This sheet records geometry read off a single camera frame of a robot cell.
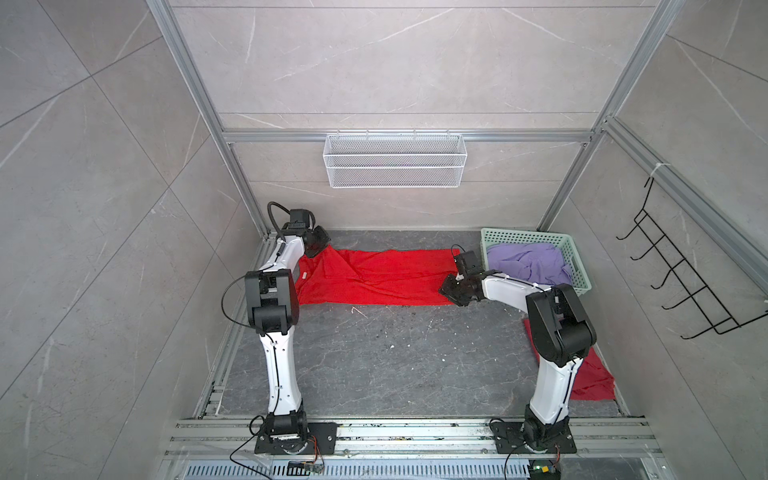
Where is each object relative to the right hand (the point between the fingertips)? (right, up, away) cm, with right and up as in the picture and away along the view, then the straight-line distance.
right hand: (440, 288), depth 101 cm
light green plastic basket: (+23, +19, +13) cm, 33 cm away
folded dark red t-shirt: (+40, -24, -19) cm, 50 cm away
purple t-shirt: (+38, +9, +7) cm, 39 cm away
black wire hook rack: (+51, 0, -39) cm, 64 cm away
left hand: (-40, +20, +4) cm, 45 cm away
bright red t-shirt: (-23, +3, +6) cm, 24 cm away
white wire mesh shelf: (-16, +44, 0) cm, 47 cm away
